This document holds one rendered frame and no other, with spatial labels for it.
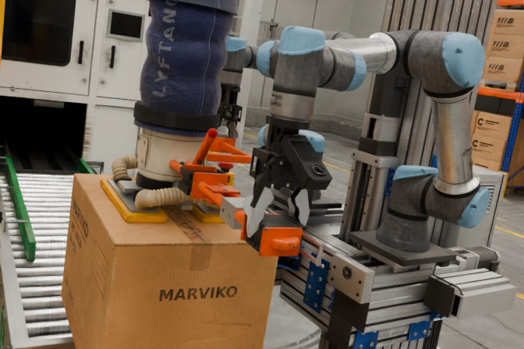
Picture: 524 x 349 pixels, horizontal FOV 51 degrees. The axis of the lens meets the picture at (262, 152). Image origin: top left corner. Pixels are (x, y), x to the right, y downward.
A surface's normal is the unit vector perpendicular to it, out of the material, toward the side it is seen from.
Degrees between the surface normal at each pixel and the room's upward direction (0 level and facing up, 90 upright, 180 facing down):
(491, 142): 87
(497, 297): 90
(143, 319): 90
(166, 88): 79
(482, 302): 90
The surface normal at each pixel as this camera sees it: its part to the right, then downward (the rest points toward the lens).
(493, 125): -0.82, -0.04
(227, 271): 0.44, 0.21
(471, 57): 0.65, 0.11
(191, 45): 0.25, -0.18
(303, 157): 0.36, -0.75
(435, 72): -0.68, 0.52
